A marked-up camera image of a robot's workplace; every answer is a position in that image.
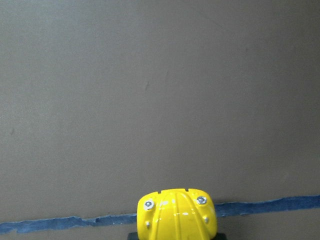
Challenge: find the yellow beetle toy car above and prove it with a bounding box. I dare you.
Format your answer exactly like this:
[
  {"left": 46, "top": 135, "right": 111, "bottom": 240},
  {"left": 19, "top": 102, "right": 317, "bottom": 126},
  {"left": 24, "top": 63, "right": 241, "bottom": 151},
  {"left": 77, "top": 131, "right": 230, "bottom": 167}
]
[{"left": 136, "top": 188, "right": 218, "bottom": 240}]

